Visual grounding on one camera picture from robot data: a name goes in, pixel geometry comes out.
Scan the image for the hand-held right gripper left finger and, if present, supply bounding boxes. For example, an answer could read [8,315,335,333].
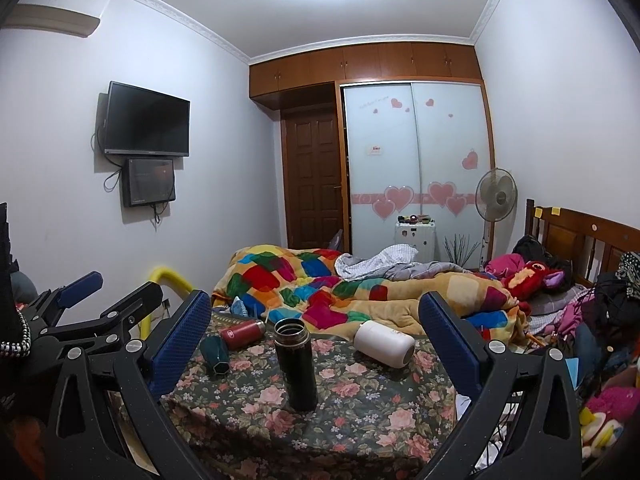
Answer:
[42,289,213,480]

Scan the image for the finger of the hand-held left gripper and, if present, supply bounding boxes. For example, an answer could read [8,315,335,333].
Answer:
[37,281,165,357]
[26,271,104,328]

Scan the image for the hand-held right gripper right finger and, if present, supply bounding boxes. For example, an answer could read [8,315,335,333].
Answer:
[414,291,584,480]

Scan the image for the white cup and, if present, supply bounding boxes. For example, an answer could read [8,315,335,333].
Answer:
[353,321,416,367]

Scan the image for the dark green cup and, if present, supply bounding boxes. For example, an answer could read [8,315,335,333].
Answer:
[200,335,231,376]

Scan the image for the red thermos cup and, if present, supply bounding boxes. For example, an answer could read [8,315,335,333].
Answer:
[220,321,267,351]

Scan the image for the black steel thermos cup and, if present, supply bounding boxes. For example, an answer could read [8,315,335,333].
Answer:
[273,318,319,412]

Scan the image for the bundle of dry twigs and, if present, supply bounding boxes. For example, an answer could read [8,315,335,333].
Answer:
[444,234,482,267]

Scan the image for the pink clothing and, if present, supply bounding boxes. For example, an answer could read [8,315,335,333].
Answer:
[487,254,526,281]

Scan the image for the red plush toy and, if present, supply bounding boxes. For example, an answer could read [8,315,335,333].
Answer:
[502,260,566,302]

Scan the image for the grey striped cloth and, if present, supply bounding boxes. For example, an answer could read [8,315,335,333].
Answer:
[335,243,471,282]

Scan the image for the floral tablecloth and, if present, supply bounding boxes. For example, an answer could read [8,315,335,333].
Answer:
[159,310,459,480]

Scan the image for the small white cabinet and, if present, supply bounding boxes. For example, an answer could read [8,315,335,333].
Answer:
[394,221,437,263]

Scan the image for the black bag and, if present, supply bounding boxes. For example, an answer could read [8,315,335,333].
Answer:
[512,236,557,267]

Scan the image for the colourful patchwork blanket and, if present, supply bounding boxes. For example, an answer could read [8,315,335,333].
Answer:
[212,244,532,343]

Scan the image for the white standing fan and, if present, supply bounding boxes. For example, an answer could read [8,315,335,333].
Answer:
[475,167,518,266]

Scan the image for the pile of dark clothes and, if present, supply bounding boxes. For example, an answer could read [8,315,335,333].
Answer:
[575,252,640,361]

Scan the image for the wooden bed headboard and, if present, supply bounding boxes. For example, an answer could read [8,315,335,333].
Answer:
[525,199,640,291]

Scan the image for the yellow white toy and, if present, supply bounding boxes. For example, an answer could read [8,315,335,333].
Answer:
[580,407,626,456]

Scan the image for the sliding wardrobe with pink hearts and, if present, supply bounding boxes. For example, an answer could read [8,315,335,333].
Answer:
[340,79,496,267]

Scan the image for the brown wooden door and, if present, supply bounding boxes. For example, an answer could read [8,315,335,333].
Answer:
[280,107,346,252]

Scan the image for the white air conditioner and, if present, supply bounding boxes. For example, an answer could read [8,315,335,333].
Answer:
[2,4,101,38]

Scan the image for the wooden overhead cabinets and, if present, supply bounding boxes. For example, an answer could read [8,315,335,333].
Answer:
[248,42,485,111]

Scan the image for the yellow padded rail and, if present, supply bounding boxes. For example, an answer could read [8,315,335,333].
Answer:
[140,266,194,342]

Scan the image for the black white braided cord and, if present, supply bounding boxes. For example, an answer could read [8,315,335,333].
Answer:
[0,310,34,359]

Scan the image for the black wire basket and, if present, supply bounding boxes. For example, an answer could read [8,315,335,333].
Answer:
[455,395,526,480]

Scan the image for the small wall-mounted black monitor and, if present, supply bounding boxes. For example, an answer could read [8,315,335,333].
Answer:
[123,158,177,207]

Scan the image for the wall-mounted black television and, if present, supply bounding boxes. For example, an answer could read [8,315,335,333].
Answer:
[102,80,191,157]

